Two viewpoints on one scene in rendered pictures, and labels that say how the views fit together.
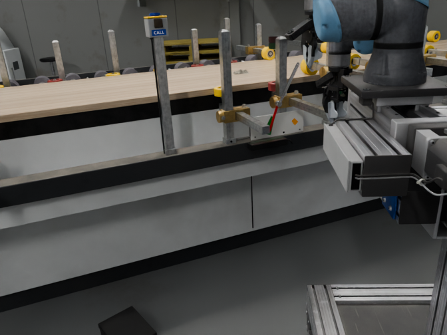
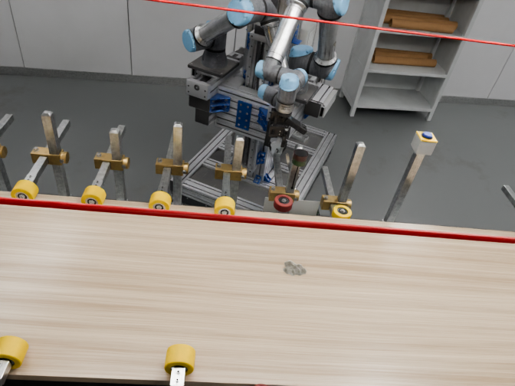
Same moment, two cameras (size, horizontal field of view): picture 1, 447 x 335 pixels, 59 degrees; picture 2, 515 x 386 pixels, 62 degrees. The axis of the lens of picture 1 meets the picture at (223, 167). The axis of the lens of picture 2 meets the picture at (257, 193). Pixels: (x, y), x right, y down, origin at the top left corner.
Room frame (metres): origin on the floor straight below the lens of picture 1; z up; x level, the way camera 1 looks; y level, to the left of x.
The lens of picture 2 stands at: (3.19, -0.07, 2.07)
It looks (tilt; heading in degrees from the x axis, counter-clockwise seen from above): 40 degrees down; 193
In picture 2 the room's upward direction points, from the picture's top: 10 degrees clockwise
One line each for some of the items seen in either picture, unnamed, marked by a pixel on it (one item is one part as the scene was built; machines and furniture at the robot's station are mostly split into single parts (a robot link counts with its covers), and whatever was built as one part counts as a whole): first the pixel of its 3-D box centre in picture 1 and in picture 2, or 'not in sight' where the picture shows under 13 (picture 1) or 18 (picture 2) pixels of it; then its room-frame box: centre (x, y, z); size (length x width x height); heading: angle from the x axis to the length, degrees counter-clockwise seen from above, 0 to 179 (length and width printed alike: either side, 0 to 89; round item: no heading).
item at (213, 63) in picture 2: not in sight; (214, 54); (1.00, -0.95, 1.09); 0.15 x 0.15 x 0.10
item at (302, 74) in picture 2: not in sight; (292, 79); (1.51, -0.38, 1.30); 0.11 x 0.11 x 0.08; 85
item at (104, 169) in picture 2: (427, 59); (109, 158); (1.96, -1.01, 0.95); 0.50 x 0.04 x 0.04; 20
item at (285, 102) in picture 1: (285, 100); (283, 194); (1.71, -0.29, 0.84); 0.14 x 0.06 x 0.05; 110
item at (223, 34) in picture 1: (227, 91); (346, 187); (1.61, -0.03, 0.92); 0.04 x 0.04 x 0.48; 20
